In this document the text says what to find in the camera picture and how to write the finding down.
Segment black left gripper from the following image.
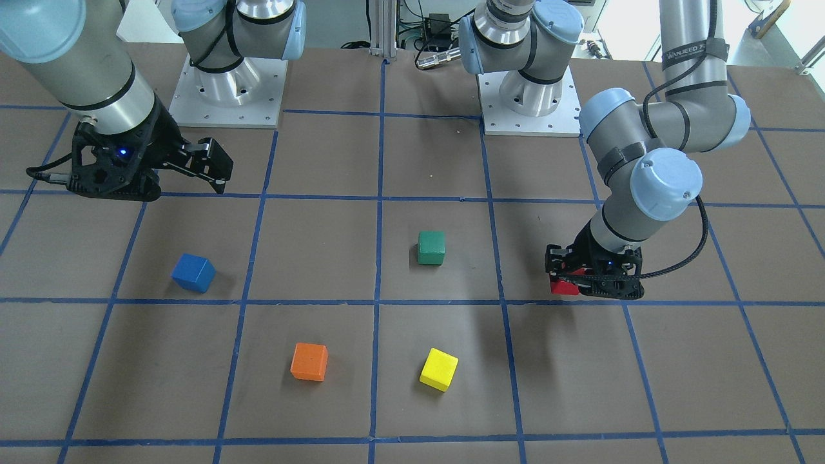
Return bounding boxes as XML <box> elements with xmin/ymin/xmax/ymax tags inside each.
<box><xmin>545</xmin><ymin>224</ymin><xmax>645</xmax><ymax>300</ymax></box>

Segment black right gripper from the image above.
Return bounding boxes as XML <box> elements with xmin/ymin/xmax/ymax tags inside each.
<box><xmin>68</xmin><ymin>103</ymin><xmax>233</xmax><ymax>202</ymax></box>

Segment red wooden block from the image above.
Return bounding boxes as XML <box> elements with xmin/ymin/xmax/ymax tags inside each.
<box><xmin>549</xmin><ymin>275</ymin><xmax>580</xmax><ymax>296</ymax></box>

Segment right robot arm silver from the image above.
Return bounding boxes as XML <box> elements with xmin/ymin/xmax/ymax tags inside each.
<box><xmin>2</xmin><ymin>1</ymin><xmax>307</xmax><ymax>202</ymax></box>

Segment blue wooden block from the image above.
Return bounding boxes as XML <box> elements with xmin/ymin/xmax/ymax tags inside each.
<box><xmin>171</xmin><ymin>253</ymin><xmax>217</xmax><ymax>294</ymax></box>

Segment green wooden block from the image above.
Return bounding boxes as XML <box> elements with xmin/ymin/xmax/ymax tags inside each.
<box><xmin>416</xmin><ymin>230</ymin><xmax>446</xmax><ymax>266</ymax></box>

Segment yellow wooden block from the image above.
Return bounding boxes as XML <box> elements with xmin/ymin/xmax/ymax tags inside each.
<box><xmin>419</xmin><ymin>347</ymin><xmax>459</xmax><ymax>392</ymax></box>

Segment orange wooden block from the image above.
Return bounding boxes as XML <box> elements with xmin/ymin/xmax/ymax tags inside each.
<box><xmin>289</xmin><ymin>342</ymin><xmax>328</xmax><ymax>382</ymax></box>

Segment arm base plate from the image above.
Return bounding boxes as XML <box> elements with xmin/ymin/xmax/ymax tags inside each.
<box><xmin>169</xmin><ymin>58</ymin><xmax>289</xmax><ymax>129</ymax></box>
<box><xmin>476</xmin><ymin>68</ymin><xmax>581</xmax><ymax>137</ymax></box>

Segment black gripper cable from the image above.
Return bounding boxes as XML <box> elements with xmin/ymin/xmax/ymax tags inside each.
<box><xmin>635</xmin><ymin>197</ymin><xmax>710</xmax><ymax>281</ymax></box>

